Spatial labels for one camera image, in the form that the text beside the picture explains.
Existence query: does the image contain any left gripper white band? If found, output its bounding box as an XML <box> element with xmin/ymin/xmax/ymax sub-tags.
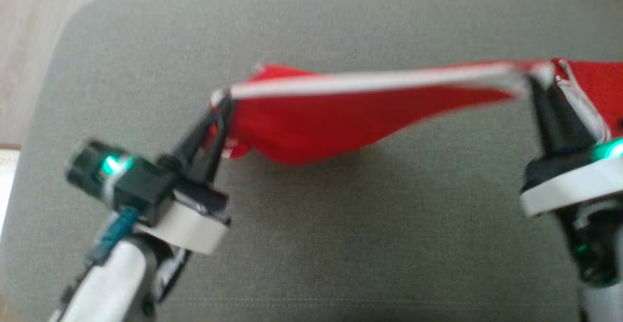
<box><xmin>133</xmin><ymin>96</ymin><xmax>238</xmax><ymax>256</ymax></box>

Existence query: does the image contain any red and white basketball jersey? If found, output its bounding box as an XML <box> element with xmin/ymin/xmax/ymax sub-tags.
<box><xmin>208</xmin><ymin>57</ymin><xmax>623</xmax><ymax>166</ymax></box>

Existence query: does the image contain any black cable with teal plug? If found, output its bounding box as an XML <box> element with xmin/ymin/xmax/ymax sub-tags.
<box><xmin>58</xmin><ymin>204</ymin><xmax>141</xmax><ymax>313</ymax></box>

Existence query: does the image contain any grey fabric sofa seat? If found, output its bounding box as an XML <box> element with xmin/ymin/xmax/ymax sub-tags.
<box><xmin>0</xmin><ymin>0</ymin><xmax>623</xmax><ymax>322</ymax></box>

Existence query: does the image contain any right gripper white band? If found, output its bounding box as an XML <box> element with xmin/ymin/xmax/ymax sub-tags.
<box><xmin>518</xmin><ymin>75</ymin><xmax>623</xmax><ymax>218</ymax></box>

